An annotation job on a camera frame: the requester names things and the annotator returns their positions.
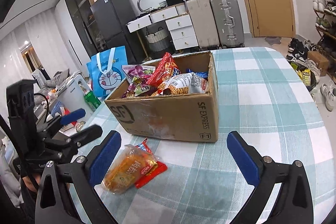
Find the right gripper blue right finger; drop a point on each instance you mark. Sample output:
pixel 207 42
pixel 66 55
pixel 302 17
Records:
pixel 252 165

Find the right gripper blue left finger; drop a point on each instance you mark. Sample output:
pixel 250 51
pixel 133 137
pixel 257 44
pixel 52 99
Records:
pixel 91 169

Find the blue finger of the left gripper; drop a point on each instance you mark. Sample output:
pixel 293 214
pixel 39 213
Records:
pixel 85 136
pixel 72 117

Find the clear bag orange cake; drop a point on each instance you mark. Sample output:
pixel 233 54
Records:
pixel 127 168

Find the purple candy bag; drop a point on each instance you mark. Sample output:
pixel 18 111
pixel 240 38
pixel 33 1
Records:
pixel 137 76

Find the blue Oreo cookie packet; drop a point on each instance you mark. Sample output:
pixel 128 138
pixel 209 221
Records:
pixel 203 75

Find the red triangular corn snack bag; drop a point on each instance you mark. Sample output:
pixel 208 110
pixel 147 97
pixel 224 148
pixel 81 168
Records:
pixel 166 69

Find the red Oreo cookie packet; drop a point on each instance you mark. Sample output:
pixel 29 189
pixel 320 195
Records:
pixel 157 168

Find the orange noodle snack bag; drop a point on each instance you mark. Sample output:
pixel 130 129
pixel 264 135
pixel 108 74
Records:
pixel 186 83

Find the white electric kettle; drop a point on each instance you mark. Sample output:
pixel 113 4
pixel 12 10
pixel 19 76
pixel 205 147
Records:
pixel 71 95

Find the green soda can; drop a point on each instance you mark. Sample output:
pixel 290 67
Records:
pixel 91 100

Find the blue Doraemon gift bag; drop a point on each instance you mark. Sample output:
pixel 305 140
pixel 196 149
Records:
pixel 105 70

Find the brown SF cardboard box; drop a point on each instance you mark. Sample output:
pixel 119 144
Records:
pixel 183 117

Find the white sneaker on floor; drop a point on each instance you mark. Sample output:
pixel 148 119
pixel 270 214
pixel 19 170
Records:
pixel 328 93

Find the dark grey refrigerator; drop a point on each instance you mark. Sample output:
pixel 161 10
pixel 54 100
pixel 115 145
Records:
pixel 111 17

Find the woven laundry basket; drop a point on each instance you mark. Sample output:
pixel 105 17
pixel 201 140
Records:
pixel 158 41

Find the small cardboard box on floor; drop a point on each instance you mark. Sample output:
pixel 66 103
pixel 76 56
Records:
pixel 320 60

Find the dark glass cabinet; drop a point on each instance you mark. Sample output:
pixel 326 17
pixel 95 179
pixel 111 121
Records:
pixel 86 25

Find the white drawer desk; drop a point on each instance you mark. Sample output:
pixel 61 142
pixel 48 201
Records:
pixel 178 22

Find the silver hard suitcase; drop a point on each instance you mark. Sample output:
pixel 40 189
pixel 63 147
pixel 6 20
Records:
pixel 228 22

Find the beige hard suitcase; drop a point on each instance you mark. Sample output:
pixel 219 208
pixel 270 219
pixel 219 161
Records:
pixel 204 25

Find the wooden shoe rack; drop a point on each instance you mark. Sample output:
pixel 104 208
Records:
pixel 325 26

